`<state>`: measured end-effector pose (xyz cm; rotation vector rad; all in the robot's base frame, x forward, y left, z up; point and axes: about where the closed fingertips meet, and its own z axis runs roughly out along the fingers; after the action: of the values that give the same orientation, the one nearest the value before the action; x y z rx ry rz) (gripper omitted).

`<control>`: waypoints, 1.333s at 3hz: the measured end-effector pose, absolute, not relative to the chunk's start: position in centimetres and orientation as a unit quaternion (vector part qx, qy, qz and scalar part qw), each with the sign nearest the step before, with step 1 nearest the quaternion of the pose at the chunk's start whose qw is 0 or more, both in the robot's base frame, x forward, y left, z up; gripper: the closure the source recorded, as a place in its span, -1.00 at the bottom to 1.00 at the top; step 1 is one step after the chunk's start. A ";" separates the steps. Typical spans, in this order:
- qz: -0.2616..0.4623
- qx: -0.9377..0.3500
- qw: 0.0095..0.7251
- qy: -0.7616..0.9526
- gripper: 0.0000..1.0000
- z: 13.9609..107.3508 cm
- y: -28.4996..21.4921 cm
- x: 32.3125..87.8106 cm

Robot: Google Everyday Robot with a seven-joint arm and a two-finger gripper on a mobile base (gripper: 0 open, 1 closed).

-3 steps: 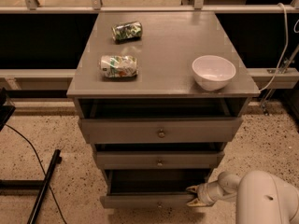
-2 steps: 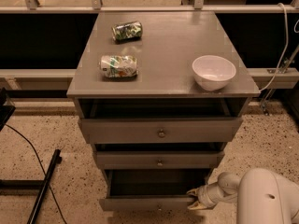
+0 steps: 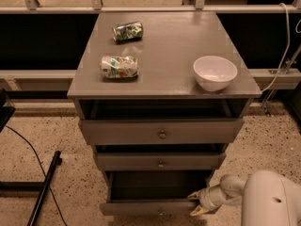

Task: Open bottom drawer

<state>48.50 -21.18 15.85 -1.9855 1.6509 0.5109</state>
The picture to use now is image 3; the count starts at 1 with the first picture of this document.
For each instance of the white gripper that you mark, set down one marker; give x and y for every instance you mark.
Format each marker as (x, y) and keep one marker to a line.
(206, 199)

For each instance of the grey bottom drawer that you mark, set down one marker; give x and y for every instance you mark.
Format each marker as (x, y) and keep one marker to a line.
(144, 193)

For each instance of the grey drawer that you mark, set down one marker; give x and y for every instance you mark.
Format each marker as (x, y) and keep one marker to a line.
(144, 193)
(147, 132)
(159, 161)

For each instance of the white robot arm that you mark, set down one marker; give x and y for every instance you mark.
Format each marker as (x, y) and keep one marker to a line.
(266, 198)

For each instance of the grey middle drawer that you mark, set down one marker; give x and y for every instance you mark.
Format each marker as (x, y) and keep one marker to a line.
(159, 161)

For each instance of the grey top drawer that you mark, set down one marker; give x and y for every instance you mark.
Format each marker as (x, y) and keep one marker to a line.
(147, 132)

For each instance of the grey drawer cabinet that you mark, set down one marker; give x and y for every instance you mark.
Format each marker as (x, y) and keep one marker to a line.
(165, 88)

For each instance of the white bowl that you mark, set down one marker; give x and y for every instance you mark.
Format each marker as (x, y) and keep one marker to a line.
(214, 73)

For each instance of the white green crushed can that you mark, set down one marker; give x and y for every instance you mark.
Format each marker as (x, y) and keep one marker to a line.
(117, 67)

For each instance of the dark green crushed can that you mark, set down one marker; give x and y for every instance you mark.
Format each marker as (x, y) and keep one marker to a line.
(128, 31)

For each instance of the black stand leg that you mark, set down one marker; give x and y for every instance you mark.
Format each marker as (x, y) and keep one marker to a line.
(32, 189)

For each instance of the black device at left edge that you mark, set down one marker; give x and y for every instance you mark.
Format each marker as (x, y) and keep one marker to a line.
(6, 109)

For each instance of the metal railing frame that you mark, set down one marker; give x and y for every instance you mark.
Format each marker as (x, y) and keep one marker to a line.
(94, 3)

